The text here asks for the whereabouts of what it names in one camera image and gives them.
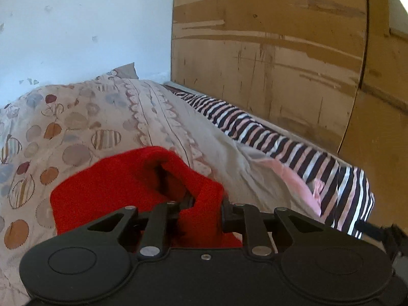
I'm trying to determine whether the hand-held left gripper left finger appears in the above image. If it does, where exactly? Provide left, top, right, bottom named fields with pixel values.
left=76, top=198, right=195, bottom=260

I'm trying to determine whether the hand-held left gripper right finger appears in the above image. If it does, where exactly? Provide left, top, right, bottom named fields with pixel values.
left=221, top=198, right=329, bottom=258

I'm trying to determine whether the red dress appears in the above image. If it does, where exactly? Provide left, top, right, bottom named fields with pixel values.
left=49, top=146, right=243, bottom=249

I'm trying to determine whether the pink cloth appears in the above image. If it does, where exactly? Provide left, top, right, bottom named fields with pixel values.
left=255, top=158, right=327, bottom=222

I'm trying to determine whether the striped bed sheet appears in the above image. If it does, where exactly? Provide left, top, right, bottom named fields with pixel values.
left=164, top=84, right=375, bottom=239

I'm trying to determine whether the printed duvet with circles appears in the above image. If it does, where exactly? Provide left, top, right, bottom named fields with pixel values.
left=0, top=70, right=322, bottom=306

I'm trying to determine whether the plain grey pillow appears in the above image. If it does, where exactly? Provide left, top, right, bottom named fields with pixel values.
left=113, top=63, right=139, bottom=80

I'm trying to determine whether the brown wooden board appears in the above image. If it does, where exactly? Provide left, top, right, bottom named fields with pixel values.
left=170, top=0, right=408, bottom=230

